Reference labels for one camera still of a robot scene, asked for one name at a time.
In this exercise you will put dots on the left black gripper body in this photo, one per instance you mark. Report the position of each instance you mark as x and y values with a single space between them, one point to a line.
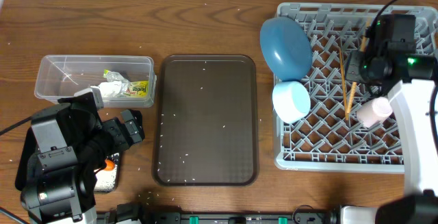
114 133

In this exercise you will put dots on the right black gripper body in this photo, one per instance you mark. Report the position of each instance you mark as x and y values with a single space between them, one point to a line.
356 67

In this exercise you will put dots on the wooden chopstick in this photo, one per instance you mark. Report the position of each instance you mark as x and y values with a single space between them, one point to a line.
350 96
341 67

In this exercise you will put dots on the orange carrot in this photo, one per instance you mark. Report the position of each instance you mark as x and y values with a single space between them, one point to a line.
109 165

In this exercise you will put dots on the white rice pile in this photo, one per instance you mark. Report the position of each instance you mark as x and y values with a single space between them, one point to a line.
107 180

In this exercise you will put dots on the white tissue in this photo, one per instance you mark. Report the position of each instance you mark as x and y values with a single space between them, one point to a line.
113 89

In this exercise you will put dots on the pink cup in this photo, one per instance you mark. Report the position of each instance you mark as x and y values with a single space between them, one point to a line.
374 111

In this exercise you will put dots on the yellow foil snack wrapper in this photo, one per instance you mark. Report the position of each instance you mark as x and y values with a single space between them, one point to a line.
135 89

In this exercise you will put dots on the blue plate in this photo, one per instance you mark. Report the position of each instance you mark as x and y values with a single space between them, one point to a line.
285 48

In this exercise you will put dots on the light blue bowl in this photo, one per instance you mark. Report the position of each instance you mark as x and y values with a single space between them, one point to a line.
291 101

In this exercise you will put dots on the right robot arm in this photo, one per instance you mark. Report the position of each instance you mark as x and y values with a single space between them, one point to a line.
409 80

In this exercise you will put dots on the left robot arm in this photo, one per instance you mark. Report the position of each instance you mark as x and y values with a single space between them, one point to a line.
72 144

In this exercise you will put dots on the grey dishwasher rack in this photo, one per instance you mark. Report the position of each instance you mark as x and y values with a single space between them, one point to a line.
326 140

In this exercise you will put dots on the black waste tray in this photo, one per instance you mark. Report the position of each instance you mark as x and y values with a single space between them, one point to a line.
20 169

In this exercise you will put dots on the clear plastic bin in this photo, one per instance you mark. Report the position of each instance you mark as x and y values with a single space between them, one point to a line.
61 76

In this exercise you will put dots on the brown serving tray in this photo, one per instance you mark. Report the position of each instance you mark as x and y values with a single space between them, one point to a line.
206 121

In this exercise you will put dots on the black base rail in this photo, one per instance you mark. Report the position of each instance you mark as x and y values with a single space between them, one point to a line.
136 213

